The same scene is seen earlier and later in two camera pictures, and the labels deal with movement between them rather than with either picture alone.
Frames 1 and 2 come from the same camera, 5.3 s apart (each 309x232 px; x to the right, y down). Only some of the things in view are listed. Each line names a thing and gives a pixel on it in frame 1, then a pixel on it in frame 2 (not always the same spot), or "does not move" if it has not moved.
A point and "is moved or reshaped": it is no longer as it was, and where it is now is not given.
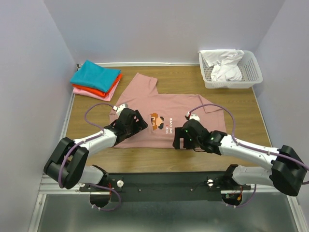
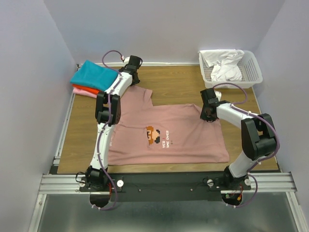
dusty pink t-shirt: x=163 y=112 is moved or reshaped
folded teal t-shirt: x=90 y=75 does not move
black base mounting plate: x=162 y=187 does not move
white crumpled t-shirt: x=225 y=62 does not move
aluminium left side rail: x=68 y=116 does not move
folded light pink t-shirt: x=95 y=95 does not move
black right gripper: x=183 y=136 → x=207 y=115
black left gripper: x=134 y=120 → x=135 y=79
